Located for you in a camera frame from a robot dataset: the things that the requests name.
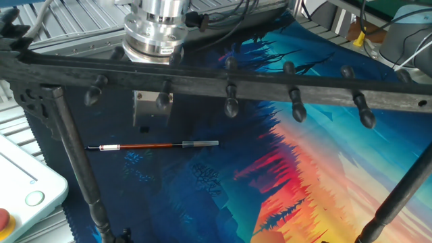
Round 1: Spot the grey Schunk gripper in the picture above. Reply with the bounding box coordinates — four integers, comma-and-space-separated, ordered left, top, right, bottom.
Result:
132, 90, 174, 134

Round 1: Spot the red brown calligraphy brush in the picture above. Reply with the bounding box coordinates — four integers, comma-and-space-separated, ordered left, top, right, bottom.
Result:
84, 140, 219, 152

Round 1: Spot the black wooden pen rack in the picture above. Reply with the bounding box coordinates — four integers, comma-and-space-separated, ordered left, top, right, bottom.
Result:
0, 6, 432, 243

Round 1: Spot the white teach pendant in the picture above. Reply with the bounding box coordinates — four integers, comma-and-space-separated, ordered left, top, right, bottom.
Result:
0, 133, 70, 243

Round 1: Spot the colourful sunset landscape mat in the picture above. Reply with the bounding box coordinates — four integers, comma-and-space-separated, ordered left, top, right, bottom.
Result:
25, 9, 432, 243

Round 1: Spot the yellow plastic clip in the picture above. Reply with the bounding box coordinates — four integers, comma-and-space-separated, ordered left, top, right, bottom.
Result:
352, 26, 369, 47

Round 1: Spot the white zip tie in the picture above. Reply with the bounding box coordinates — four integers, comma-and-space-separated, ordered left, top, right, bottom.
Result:
393, 39, 432, 72

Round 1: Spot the white thick cable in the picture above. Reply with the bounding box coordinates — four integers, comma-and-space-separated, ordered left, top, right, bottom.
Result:
23, 0, 55, 40

